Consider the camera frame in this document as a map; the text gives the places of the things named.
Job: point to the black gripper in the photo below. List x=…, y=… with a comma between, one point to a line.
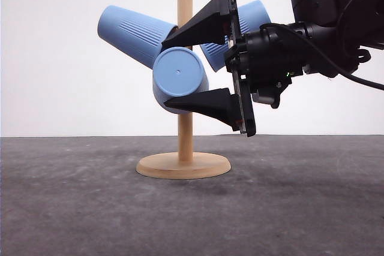
x=263, y=62

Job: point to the blue ribbed cup front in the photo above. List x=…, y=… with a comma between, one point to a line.
x=179, y=71

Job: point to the blue ribbed cup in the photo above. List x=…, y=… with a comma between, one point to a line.
x=179, y=71
x=133, y=35
x=251, y=16

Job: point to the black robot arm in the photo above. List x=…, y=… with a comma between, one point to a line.
x=326, y=37

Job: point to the wooden mug tree stand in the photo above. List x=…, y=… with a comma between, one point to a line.
x=184, y=165

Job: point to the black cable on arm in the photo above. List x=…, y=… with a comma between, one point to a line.
x=356, y=77

